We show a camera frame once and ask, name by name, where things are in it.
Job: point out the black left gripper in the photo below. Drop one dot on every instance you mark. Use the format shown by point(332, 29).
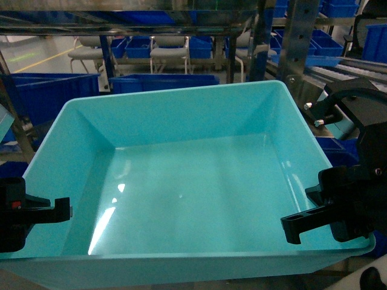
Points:
point(19, 211)

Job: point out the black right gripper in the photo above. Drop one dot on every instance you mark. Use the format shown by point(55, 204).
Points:
point(351, 200)

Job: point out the teal plastic bin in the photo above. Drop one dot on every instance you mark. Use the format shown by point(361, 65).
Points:
point(174, 186)

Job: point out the blue bin behind teal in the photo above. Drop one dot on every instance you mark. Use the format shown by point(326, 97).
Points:
point(155, 82)

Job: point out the grey chair left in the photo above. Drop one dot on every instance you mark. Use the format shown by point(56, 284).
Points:
point(87, 48)

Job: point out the grey chair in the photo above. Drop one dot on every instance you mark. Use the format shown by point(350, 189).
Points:
point(87, 48)
point(166, 48)

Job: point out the grey chair middle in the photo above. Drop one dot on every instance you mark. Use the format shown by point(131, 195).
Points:
point(166, 48)

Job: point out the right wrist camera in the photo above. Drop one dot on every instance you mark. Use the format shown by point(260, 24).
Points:
point(357, 100)

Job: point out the metal shelf frame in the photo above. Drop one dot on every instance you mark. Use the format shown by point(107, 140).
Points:
point(178, 18)

